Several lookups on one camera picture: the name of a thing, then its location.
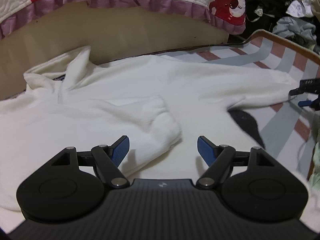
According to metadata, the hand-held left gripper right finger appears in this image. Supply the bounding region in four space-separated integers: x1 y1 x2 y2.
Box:
196 135 277 189

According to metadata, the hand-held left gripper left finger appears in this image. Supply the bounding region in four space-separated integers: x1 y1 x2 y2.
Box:
50 135 130 189

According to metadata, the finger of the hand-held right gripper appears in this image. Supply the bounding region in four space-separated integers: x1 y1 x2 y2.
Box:
298 99 320 111
289 78 320 95

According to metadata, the beige bed base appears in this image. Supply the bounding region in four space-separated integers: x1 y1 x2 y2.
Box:
0 5 229 100

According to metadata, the checked rug with dog print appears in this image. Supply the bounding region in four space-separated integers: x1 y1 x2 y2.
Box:
150 29 320 230

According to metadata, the white fleece sweater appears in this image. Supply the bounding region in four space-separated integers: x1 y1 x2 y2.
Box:
0 45 304 213

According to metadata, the pile of clothes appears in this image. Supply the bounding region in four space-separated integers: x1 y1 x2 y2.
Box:
229 0 320 55

